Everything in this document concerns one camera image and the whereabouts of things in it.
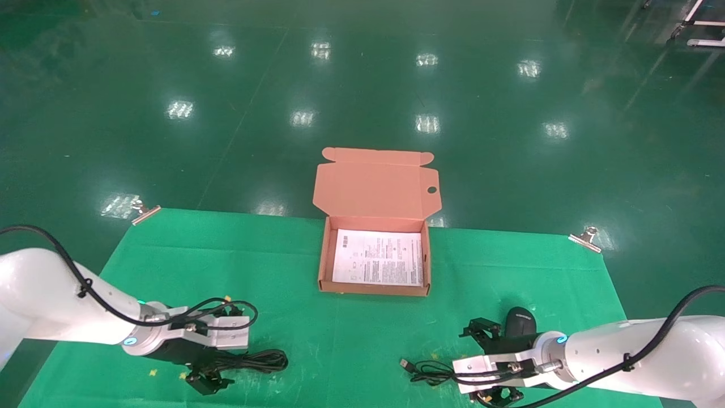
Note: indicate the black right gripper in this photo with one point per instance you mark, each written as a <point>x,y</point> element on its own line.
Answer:
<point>518,344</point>

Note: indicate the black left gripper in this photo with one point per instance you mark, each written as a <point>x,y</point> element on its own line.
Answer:
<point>187,356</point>

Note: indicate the open brown cardboard box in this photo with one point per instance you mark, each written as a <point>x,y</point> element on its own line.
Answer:
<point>374,187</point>

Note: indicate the green table cloth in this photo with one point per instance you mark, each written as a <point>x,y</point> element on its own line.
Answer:
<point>340,340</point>

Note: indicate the metal binder clip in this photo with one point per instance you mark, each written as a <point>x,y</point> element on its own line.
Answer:
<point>146,212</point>
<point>586,239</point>

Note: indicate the white printed instruction sheet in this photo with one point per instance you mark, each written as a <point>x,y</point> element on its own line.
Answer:
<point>379,258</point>

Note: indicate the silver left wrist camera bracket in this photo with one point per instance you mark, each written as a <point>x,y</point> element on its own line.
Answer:
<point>226,337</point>

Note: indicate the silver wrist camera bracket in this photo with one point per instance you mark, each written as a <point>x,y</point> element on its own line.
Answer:
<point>470,365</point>
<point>226,337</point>

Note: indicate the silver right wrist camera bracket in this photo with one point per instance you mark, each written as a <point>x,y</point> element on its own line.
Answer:
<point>470,365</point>

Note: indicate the white metal frame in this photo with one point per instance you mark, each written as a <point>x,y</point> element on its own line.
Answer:
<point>711,23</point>

